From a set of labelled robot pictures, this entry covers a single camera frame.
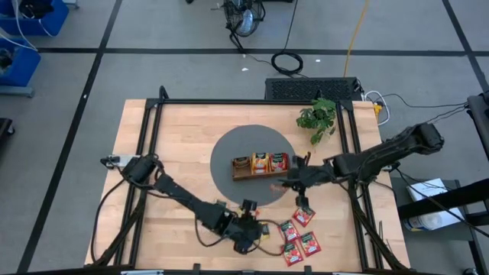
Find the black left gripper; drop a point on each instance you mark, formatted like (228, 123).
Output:
(247, 231)

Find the black metal beam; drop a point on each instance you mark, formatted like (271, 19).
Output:
(443, 199)

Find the black aluminium table frame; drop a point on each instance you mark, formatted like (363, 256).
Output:
(229, 101)

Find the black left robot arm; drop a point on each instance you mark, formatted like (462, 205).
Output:
(183, 196)

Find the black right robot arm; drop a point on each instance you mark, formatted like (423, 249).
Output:
(382, 153)

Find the wooden three-compartment tray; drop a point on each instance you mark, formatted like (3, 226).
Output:
(260, 176)

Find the grey side table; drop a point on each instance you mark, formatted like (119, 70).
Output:
(458, 233)

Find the blue plastic bin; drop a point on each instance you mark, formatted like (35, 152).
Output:
(23, 68)
(53, 19)

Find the black floor fan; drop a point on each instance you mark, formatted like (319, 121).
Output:
(244, 19)

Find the black perforated computer case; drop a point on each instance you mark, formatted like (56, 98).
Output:
(309, 89)

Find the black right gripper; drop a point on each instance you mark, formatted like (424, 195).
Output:
(321, 176)

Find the black caster base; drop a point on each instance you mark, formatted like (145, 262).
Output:
(4, 126)

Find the white printed box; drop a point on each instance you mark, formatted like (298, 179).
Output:
(424, 189)

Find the round grey woven mat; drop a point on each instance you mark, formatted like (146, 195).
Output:
(229, 145)

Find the green potted plant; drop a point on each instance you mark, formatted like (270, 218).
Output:
(319, 116)

